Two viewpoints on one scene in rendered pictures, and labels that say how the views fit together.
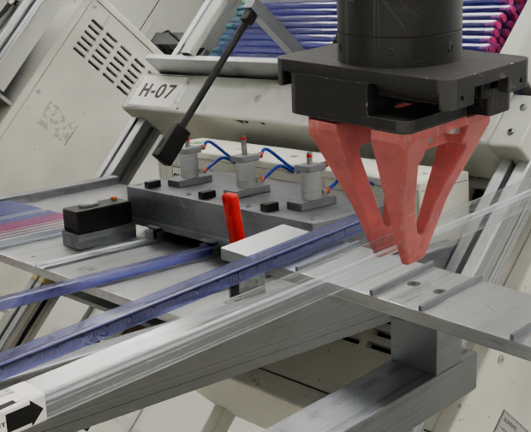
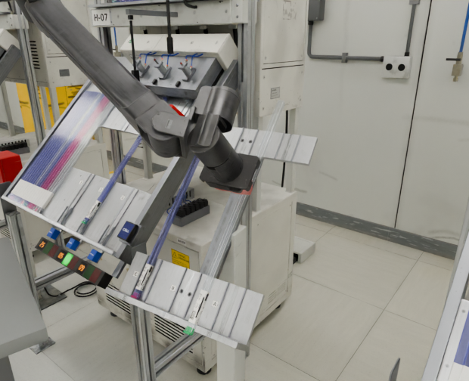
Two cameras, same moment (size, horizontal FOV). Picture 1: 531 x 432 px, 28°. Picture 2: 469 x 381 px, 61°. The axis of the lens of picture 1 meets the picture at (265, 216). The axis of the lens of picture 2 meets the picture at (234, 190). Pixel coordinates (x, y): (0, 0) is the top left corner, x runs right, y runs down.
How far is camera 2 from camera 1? 0.51 m
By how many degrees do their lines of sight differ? 39
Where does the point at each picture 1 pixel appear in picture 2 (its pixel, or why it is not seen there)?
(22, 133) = not seen: hidden behind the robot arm
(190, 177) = (143, 71)
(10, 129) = not seen: hidden behind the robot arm
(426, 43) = (235, 174)
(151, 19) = not seen: outside the picture
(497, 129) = (231, 16)
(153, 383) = (184, 169)
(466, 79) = (249, 183)
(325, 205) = (194, 73)
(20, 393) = (203, 293)
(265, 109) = (147, 20)
